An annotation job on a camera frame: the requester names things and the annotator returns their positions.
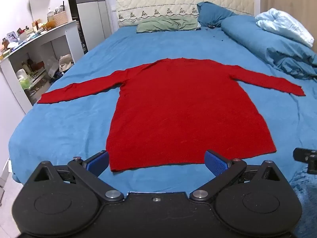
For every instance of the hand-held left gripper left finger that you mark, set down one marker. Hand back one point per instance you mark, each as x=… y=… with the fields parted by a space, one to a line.
x=100 y=162

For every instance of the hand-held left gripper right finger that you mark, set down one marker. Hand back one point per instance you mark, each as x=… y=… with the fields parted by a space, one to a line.
x=215 y=163

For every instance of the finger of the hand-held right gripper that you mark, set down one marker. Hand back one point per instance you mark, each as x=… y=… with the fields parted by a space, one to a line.
x=310 y=160

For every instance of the red knit sweater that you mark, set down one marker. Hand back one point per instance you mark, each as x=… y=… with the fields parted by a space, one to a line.
x=183 y=109

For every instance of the bed with blue sheet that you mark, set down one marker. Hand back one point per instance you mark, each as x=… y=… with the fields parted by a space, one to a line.
x=74 y=129

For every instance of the blue fluffy rug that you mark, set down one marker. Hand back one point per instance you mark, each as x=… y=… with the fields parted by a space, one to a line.
x=305 y=203

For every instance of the beige cloth bag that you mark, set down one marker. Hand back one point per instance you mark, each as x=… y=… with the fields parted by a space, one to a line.
x=65 y=61

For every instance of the clear plastic bag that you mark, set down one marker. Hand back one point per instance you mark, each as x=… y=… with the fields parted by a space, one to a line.
x=52 y=65

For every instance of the storage rack with bottles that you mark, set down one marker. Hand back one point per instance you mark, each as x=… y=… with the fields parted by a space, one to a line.
x=31 y=78

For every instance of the white desk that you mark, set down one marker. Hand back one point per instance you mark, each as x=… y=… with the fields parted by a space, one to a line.
x=71 y=37

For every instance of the rolled blue duvet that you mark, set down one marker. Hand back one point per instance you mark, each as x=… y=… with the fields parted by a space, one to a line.
x=260 y=37

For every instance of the light blue blanket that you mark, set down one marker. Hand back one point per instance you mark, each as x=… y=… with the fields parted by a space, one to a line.
x=284 y=24

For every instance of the grey and white wardrobe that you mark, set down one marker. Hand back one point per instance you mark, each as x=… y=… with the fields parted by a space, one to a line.
x=91 y=17

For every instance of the green pillow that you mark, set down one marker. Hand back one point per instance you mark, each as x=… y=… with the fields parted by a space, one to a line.
x=166 y=23

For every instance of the blue pillow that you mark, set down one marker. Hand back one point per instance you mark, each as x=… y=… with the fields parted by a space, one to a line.
x=213 y=13

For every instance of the wicker basket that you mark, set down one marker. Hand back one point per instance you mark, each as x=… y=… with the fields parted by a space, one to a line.
x=60 y=17

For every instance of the framed picture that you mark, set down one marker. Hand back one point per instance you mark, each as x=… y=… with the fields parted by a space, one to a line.
x=12 y=36

